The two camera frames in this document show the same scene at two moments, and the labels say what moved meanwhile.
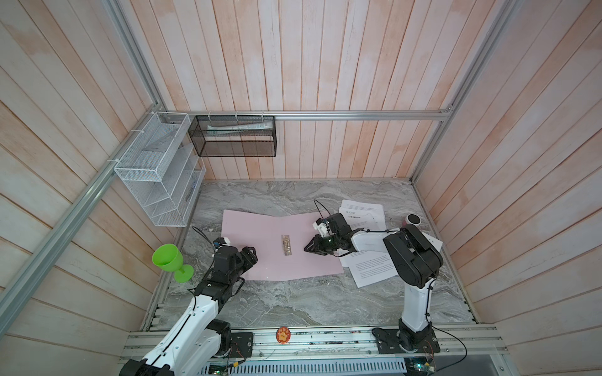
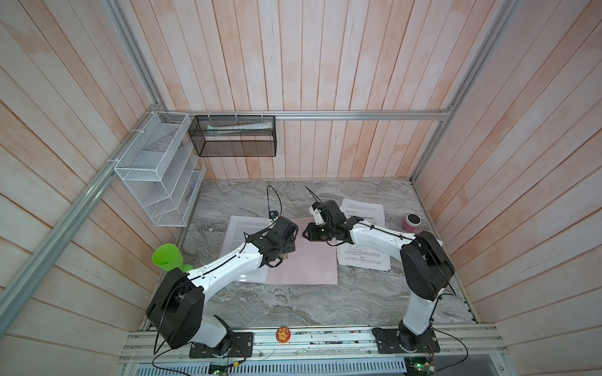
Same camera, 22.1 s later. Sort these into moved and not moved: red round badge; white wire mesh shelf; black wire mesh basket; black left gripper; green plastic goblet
Moved: black left gripper
Not moved: red round badge; green plastic goblet; black wire mesh basket; white wire mesh shelf
